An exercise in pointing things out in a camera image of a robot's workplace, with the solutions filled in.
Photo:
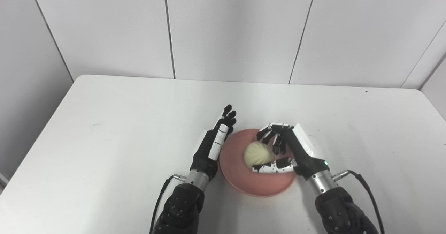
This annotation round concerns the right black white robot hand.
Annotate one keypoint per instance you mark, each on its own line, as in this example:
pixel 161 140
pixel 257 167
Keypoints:
pixel 296 150

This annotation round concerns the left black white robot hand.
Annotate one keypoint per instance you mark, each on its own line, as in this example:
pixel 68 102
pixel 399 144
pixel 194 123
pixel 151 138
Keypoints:
pixel 210 150

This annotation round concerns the cream steamed bun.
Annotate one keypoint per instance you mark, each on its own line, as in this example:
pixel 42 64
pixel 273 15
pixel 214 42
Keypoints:
pixel 257 153

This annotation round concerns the pink round plate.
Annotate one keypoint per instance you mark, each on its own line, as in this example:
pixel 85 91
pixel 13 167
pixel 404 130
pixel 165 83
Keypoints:
pixel 251 181

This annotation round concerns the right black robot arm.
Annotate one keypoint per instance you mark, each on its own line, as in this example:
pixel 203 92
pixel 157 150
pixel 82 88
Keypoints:
pixel 341 206

